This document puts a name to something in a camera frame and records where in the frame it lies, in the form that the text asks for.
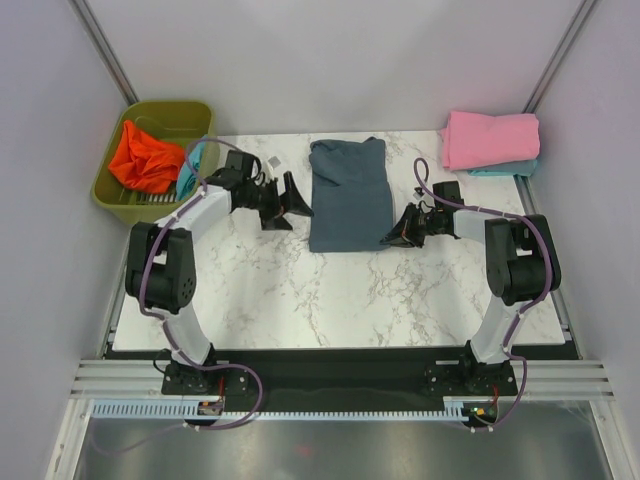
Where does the right corner aluminium post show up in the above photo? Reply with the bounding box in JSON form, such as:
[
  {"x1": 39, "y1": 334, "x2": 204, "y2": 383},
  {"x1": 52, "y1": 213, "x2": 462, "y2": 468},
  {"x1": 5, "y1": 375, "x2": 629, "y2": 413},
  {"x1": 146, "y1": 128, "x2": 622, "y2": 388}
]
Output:
[{"x1": 523, "y1": 0, "x2": 600, "y2": 114}]

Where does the folded teal t shirt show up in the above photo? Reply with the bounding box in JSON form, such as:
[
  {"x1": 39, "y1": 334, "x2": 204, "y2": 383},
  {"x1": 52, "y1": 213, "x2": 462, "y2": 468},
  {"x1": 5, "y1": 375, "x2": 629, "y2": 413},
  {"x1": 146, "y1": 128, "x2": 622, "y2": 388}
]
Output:
[{"x1": 467, "y1": 159, "x2": 538, "y2": 177}]

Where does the aluminium rail frame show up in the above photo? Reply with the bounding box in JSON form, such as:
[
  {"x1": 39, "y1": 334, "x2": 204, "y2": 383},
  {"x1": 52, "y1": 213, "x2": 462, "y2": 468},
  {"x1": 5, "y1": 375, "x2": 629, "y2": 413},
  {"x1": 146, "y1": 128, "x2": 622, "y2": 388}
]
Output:
[{"x1": 69, "y1": 174, "x2": 616, "y2": 401}]

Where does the grey-blue t shirt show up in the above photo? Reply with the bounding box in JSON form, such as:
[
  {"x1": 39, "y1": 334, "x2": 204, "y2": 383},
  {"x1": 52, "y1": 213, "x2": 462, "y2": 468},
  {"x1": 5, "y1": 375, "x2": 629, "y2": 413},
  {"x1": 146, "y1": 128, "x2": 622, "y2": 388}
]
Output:
[{"x1": 309, "y1": 137, "x2": 394, "y2": 253}]

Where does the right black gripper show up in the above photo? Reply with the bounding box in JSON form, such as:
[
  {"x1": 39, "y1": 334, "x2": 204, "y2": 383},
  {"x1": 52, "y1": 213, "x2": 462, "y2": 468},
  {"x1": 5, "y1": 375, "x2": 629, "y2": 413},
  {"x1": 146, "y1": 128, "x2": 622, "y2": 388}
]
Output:
[{"x1": 381, "y1": 203, "x2": 444, "y2": 249}]

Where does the orange t shirt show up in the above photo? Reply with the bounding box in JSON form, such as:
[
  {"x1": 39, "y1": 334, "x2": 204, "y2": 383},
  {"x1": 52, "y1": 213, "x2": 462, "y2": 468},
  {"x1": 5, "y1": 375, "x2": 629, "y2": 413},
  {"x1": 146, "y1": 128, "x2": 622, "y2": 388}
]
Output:
[{"x1": 108, "y1": 120, "x2": 185, "y2": 194}]

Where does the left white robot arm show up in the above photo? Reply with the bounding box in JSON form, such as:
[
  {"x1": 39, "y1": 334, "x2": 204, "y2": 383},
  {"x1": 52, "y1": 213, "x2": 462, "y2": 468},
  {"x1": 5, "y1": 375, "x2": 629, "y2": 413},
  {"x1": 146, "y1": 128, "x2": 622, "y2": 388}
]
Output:
[{"x1": 125, "y1": 150, "x2": 313, "y2": 395}]

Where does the slotted cable duct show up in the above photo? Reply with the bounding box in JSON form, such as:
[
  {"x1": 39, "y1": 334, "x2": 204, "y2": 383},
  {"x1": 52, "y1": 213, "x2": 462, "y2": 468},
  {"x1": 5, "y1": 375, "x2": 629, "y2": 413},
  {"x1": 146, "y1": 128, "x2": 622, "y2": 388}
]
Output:
[{"x1": 91, "y1": 398, "x2": 496, "y2": 422}]

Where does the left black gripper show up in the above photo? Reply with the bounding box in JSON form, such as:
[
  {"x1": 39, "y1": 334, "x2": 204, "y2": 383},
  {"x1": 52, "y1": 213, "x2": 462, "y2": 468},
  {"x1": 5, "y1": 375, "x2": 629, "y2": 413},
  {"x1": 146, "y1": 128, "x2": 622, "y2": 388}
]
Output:
[{"x1": 241, "y1": 173, "x2": 313, "y2": 232}]

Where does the light blue cloth in bin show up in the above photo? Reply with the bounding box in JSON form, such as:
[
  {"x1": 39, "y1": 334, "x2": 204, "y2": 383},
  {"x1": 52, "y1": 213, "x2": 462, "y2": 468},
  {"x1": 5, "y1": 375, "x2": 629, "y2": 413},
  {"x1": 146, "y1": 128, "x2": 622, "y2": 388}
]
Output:
[{"x1": 175, "y1": 138, "x2": 205, "y2": 202}]

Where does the left corner aluminium post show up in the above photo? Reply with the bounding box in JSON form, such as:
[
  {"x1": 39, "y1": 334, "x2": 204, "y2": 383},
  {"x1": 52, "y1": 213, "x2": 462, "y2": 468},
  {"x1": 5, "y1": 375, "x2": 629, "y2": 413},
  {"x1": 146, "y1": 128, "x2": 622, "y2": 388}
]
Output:
[{"x1": 68, "y1": 0, "x2": 139, "y2": 106}]

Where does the corner aluminium post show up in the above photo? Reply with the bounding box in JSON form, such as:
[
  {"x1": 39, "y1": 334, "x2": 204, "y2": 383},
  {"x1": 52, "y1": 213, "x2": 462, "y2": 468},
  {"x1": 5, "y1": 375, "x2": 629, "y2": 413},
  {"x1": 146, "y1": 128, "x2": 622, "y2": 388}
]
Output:
[
  {"x1": 68, "y1": 0, "x2": 139, "y2": 106},
  {"x1": 523, "y1": 0, "x2": 600, "y2": 114}
]

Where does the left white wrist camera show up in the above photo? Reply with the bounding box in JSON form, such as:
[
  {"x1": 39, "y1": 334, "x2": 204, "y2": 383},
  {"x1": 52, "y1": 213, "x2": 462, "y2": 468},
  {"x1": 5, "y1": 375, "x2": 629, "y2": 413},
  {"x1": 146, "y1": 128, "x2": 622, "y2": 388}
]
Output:
[{"x1": 266, "y1": 156, "x2": 281, "y2": 178}]

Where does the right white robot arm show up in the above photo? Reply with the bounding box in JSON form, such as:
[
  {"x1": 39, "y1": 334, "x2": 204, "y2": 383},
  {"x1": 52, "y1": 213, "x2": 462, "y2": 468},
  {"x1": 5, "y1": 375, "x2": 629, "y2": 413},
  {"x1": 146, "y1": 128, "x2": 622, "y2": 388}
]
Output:
[{"x1": 380, "y1": 181, "x2": 561, "y2": 396}]

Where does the folded pink t shirt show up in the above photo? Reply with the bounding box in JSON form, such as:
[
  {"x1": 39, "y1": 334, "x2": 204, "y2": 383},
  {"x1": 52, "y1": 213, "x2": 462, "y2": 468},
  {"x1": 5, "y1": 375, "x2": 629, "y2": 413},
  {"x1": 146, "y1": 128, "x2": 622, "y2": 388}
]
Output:
[{"x1": 440, "y1": 111, "x2": 540, "y2": 171}]

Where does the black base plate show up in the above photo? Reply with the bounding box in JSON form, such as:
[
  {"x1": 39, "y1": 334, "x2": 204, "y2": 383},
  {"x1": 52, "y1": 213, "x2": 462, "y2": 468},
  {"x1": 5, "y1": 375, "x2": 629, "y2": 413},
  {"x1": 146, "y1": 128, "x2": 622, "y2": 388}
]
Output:
[{"x1": 159, "y1": 347, "x2": 519, "y2": 414}]

